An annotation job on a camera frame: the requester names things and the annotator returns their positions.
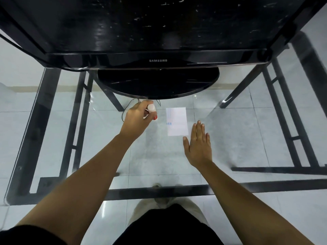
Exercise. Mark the black metal table frame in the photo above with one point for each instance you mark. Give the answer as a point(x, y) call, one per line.
point(43, 119)

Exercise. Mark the white paper card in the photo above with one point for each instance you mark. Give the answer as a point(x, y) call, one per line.
point(176, 121)

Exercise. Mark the person's right middle finger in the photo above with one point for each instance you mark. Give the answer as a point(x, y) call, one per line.
point(198, 130)

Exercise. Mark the person's right thumb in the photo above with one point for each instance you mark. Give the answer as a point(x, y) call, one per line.
point(186, 144)

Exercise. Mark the beige trousers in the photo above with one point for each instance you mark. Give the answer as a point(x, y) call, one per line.
point(196, 211)

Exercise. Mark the black flat screen monitor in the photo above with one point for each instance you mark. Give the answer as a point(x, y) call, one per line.
point(153, 25)

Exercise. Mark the black oval monitor stand base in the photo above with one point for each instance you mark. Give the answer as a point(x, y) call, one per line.
point(158, 82)

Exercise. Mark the person's left forearm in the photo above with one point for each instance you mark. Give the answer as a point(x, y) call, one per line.
point(84, 181)

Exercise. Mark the beige shoe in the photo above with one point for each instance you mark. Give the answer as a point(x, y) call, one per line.
point(162, 200)

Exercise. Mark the person's right forearm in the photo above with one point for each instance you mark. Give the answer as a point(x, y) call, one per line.
point(242, 201)

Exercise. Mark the person's left fingers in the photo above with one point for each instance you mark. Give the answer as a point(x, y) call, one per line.
point(143, 104)

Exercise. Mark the person's right hand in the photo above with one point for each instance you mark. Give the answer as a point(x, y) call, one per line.
point(200, 150)

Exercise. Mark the black shirt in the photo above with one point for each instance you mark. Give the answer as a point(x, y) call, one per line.
point(166, 227)

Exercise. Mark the small white bottle red cap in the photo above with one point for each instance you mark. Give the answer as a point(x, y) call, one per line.
point(151, 108)

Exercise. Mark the person's left hand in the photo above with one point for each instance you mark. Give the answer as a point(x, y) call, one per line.
point(132, 119)

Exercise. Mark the person's right little finger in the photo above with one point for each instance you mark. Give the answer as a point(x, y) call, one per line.
point(207, 139)

